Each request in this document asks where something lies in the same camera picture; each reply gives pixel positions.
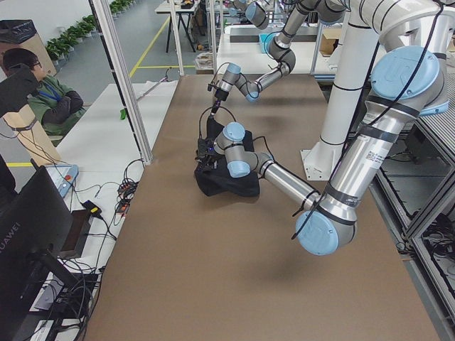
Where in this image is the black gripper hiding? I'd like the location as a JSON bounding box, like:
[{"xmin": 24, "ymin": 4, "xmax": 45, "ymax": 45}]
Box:
[
  {"xmin": 208, "ymin": 82, "xmax": 228, "ymax": 116},
  {"xmin": 195, "ymin": 138, "xmax": 219, "ymax": 171}
]

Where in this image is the seated person in green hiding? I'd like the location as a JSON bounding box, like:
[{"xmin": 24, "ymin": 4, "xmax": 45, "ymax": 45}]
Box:
[{"xmin": 3, "ymin": 48, "xmax": 85, "ymax": 142}]

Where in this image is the teach pendant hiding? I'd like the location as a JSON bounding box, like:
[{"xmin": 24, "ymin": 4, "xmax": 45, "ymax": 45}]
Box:
[{"xmin": 45, "ymin": 164, "xmax": 79, "ymax": 197}]

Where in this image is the black graphic t-shirt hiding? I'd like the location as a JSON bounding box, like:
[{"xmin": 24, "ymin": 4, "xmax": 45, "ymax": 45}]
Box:
[{"xmin": 194, "ymin": 116, "xmax": 260, "ymax": 197}]

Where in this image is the black Huawei monitor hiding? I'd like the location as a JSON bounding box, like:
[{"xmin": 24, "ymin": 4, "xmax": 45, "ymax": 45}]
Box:
[{"xmin": 1, "ymin": 166, "xmax": 77, "ymax": 340}]

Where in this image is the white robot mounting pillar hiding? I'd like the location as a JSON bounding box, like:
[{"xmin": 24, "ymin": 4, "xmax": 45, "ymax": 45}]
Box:
[{"xmin": 301, "ymin": 1, "xmax": 378, "ymax": 180}]

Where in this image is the aluminium frame post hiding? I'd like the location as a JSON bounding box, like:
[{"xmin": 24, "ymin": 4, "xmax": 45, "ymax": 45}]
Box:
[{"xmin": 89, "ymin": 0, "xmax": 153, "ymax": 165}]

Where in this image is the power strip with plugs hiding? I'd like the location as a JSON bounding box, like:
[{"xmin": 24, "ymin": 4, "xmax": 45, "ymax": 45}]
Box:
[{"xmin": 115, "ymin": 179, "xmax": 139, "ymax": 217}]

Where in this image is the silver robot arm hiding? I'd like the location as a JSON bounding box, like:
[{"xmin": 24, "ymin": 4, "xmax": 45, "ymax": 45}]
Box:
[
  {"xmin": 208, "ymin": 1, "xmax": 346, "ymax": 116},
  {"xmin": 194, "ymin": 1, "xmax": 454, "ymax": 256}
]

